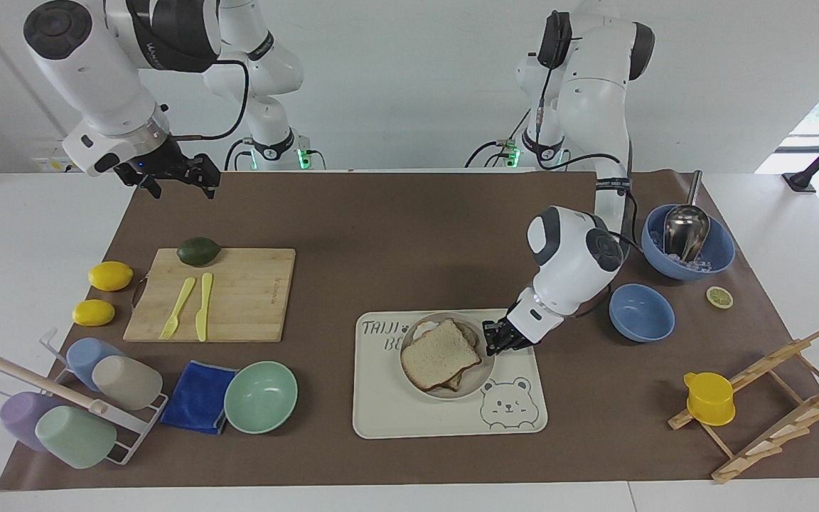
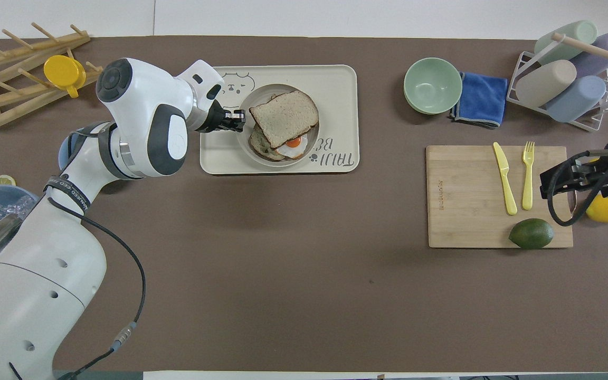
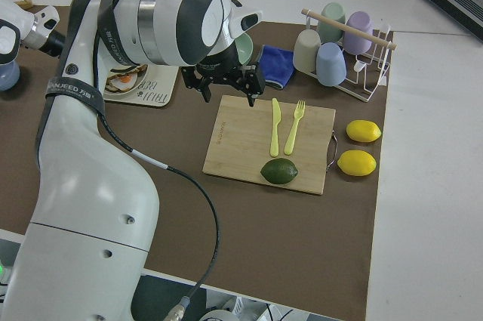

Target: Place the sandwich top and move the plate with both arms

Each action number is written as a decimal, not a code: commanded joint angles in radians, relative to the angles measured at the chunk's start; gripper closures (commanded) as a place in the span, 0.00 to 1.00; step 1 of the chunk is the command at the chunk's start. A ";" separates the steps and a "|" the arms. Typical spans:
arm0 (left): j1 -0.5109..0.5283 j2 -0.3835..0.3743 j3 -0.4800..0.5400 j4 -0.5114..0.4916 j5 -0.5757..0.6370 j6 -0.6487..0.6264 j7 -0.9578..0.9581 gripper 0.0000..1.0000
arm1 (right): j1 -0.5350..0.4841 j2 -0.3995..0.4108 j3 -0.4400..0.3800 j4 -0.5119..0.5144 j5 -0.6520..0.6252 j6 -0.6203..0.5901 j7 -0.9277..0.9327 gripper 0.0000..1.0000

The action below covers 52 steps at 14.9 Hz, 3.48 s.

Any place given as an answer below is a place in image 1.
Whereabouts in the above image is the white wire cup rack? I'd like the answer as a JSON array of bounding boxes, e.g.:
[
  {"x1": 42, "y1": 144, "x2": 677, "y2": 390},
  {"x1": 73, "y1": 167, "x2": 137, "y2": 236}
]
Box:
[{"x1": 0, "y1": 327, "x2": 169, "y2": 467}]

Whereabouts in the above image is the green avocado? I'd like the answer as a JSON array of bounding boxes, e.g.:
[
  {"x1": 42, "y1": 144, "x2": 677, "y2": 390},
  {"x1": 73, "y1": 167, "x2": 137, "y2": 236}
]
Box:
[{"x1": 176, "y1": 237, "x2": 222, "y2": 267}]

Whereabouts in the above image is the purple cup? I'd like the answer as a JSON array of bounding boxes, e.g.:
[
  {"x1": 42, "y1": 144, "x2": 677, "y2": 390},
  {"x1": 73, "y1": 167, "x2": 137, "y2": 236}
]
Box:
[{"x1": 0, "y1": 392, "x2": 63, "y2": 454}]

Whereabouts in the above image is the yellow cup with handle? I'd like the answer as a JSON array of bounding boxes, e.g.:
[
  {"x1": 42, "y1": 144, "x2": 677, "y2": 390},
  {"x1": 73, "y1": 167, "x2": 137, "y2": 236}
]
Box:
[{"x1": 683, "y1": 372, "x2": 737, "y2": 427}]

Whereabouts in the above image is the yellow lemon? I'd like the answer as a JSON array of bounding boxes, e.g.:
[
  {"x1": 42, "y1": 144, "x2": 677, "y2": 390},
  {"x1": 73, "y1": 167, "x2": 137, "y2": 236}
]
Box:
[
  {"x1": 72, "y1": 299, "x2": 117, "y2": 328},
  {"x1": 88, "y1": 261, "x2": 134, "y2": 292}
]

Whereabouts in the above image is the wooden folding rack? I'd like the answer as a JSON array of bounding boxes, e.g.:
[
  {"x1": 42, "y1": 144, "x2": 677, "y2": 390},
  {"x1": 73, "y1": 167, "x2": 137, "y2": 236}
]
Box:
[{"x1": 668, "y1": 326, "x2": 819, "y2": 486}]

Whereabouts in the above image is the green bowl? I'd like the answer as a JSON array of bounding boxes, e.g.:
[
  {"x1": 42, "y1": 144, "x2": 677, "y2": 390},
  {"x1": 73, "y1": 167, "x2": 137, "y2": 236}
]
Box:
[{"x1": 224, "y1": 361, "x2": 299, "y2": 435}]

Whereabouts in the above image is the bread slice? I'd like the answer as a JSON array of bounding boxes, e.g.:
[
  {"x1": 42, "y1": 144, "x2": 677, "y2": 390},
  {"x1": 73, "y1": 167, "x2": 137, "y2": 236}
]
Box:
[
  {"x1": 444, "y1": 321, "x2": 481, "y2": 393},
  {"x1": 401, "y1": 319, "x2": 483, "y2": 392}
]

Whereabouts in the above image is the yellow plastic fork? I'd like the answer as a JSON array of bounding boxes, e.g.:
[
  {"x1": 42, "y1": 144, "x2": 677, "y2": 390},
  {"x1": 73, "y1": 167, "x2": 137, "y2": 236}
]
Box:
[{"x1": 159, "y1": 277, "x2": 198, "y2": 341}]

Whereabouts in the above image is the white power strip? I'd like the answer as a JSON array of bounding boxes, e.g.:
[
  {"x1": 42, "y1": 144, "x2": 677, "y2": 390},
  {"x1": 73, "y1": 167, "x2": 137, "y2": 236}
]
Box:
[{"x1": 31, "y1": 155, "x2": 84, "y2": 174}]

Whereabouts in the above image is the large blue bowl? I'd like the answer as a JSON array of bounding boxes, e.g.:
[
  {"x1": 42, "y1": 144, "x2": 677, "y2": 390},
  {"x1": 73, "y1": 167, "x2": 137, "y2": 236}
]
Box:
[{"x1": 641, "y1": 203, "x2": 737, "y2": 282}]

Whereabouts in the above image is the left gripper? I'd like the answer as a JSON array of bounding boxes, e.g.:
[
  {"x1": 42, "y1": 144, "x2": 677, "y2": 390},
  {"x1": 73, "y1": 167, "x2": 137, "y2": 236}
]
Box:
[{"x1": 482, "y1": 318, "x2": 534, "y2": 357}]

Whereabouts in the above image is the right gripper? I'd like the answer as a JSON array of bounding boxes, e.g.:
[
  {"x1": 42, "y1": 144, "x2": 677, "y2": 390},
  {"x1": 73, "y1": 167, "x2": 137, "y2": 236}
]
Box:
[{"x1": 115, "y1": 135, "x2": 223, "y2": 201}]

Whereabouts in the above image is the beige cup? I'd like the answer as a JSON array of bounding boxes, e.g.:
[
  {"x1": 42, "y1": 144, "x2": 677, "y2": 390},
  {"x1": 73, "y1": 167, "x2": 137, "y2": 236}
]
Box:
[{"x1": 91, "y1": 355, "x2": 164, "y2": 412}]

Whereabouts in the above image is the cream tray with bear print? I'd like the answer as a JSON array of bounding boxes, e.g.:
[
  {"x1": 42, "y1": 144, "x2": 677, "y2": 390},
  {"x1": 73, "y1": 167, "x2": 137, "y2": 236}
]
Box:
[{"x1": 352, "y1": 309, "x2": 549, "y2": 440}]

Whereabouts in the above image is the yellow plastic knife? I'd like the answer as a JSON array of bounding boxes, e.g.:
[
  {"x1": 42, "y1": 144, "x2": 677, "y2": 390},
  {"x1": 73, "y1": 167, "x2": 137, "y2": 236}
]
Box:
[{"x1": 195, "y1": 272, "x2": 215, "y2": 343}]

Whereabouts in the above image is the blue cloth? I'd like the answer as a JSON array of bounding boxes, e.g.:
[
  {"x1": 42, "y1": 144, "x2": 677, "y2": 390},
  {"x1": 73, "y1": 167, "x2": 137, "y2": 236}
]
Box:
[{"x1": 160, "y1": 361, "x2": 239, "y2": 436}]

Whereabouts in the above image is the wooden cutting board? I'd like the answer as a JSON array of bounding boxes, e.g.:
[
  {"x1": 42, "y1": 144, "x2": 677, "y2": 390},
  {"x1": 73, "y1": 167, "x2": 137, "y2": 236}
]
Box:
[{"x1": 123, "y1": 247, "x2": 296, "y2": 343}]

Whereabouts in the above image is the small blue bowl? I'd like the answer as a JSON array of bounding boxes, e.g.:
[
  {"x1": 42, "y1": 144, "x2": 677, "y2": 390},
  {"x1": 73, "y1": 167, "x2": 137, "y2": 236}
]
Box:
[{"x1": 609, "y1": 284, "x2": 677, "y2": 343}]

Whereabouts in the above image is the grey plate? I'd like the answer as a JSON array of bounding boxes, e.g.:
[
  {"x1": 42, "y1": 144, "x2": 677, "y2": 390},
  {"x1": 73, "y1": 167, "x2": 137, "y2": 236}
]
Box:
[{"x1": 400, "y1": 311, "x2": 498, "y2": 402}]

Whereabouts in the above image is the metal scoop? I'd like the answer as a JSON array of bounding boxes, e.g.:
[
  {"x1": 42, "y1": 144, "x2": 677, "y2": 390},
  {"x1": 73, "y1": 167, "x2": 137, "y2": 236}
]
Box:
[{"x1": 663, "y1": 169, "x2": 711, "y2": 263}]

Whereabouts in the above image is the blue cup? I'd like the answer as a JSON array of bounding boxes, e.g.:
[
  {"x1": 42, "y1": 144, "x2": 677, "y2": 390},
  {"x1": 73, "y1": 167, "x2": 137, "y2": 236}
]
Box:
[{"x1": 66, "y1": 337, "x2": 127, "y2": 393}]

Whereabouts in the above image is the green cup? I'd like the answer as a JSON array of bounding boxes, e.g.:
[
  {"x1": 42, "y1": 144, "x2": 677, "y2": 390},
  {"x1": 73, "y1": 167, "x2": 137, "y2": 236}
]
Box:
[{"x1": 34, "y1": 405, "x2": 118, "y2": 470}]

